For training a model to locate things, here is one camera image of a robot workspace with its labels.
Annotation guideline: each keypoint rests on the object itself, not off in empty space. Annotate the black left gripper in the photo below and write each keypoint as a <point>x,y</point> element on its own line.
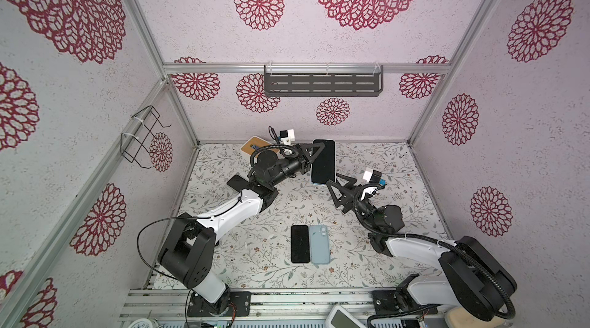
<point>305,158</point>

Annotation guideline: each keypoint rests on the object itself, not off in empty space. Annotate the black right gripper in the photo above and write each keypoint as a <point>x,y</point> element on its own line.
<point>353,195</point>

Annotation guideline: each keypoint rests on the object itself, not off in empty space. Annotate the light blue phone case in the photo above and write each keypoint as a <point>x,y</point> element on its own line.
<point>319,244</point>

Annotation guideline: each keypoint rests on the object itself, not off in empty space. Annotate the black phone with screen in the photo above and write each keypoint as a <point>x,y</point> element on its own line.
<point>300,244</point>

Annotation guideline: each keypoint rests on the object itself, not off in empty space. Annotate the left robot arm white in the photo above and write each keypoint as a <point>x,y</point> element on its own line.
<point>188,250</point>

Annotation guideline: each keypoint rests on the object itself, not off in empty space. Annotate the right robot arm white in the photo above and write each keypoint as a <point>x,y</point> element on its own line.
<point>470,277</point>

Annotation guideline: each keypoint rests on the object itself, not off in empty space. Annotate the white tissue box wooden lid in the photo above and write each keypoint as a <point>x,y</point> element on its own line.
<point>251,145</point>

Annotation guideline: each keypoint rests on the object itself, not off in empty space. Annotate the white device at bottom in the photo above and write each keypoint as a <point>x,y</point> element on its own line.
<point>341,318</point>

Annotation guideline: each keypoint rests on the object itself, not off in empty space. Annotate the beige sponge block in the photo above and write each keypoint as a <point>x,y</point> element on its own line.
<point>458,317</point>

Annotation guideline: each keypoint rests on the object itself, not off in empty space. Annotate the white round clock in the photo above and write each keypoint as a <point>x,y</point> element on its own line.
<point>141,323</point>

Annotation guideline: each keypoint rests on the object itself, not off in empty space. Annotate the grey wall shelf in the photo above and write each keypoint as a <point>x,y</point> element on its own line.
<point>323,85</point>

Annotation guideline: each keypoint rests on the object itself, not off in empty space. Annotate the black wire rack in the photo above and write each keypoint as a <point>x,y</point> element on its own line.
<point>148,146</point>

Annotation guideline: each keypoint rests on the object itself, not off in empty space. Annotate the metal base rail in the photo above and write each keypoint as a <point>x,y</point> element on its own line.
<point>263,304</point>

